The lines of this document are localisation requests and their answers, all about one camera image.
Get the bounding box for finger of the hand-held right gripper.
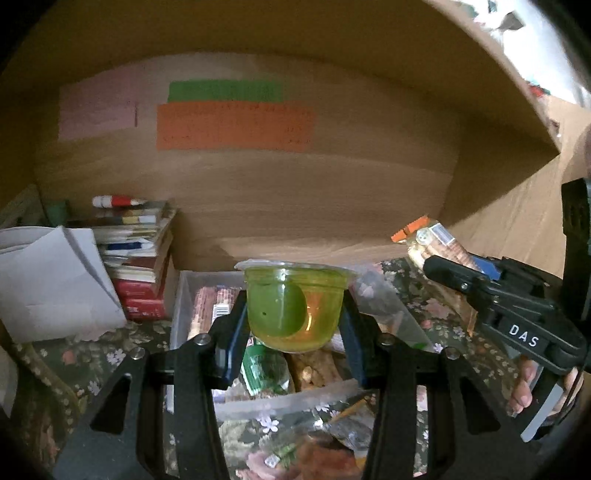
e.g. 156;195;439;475
424;256;498;315
473;255;504;281

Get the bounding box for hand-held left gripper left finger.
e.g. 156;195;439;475
53;290;250;480

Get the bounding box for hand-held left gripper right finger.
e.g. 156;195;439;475
341;299;523;480

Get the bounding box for long orange biscuit packet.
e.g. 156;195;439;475
391;215;482;334

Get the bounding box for green snack packet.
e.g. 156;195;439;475
241;342;295;398

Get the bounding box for brown biscuit packet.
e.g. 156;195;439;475
188;285;242;343

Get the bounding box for green jelly cup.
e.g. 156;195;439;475
235;260;359;354

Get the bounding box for clear plastic container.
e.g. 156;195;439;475
169;270;385;422

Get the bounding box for person's right hand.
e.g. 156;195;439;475
506;359;539;417

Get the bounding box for clear plastic wrapper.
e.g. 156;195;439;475
350;271;433;352

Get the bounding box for stack of books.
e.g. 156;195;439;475
91;199;179;322

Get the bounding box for wooden desk hutch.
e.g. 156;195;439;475
0;0;591;289

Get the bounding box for red white glue tube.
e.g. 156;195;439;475
92;194;149;209

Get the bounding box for white folded papers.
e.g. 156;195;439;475
0;224;129;345

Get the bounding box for orange sticky note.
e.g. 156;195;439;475
156;103;316;151

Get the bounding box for green sticky note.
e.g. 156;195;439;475
167;80;284;103

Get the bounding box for pink sticky note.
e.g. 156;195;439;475
58;68;140;142

